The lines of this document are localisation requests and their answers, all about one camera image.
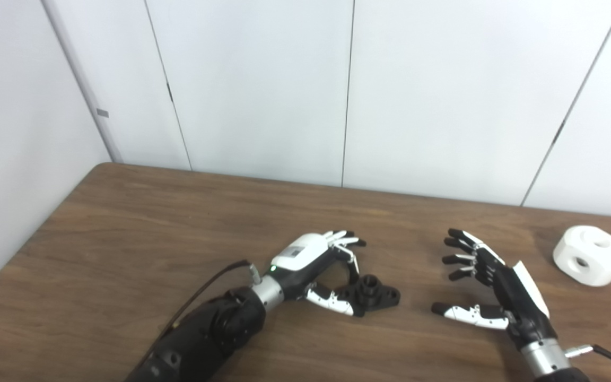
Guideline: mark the black flanged holder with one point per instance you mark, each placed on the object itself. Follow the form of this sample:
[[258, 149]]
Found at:
[[377, 297]]

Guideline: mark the small grey wall tag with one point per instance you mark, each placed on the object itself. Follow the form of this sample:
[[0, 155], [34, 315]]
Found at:
[[103, 113]]

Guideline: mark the round white holed piece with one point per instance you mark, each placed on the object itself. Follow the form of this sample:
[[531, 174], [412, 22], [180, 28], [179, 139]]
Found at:
[[600, 262]]

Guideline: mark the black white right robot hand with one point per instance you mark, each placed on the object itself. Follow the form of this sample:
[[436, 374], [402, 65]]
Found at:
[[520, 302]]

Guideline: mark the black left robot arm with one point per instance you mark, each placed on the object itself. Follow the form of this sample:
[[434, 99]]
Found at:
[[210, 334]]

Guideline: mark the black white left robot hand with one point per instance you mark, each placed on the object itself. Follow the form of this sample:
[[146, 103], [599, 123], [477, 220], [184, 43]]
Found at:
[[303, 254]]

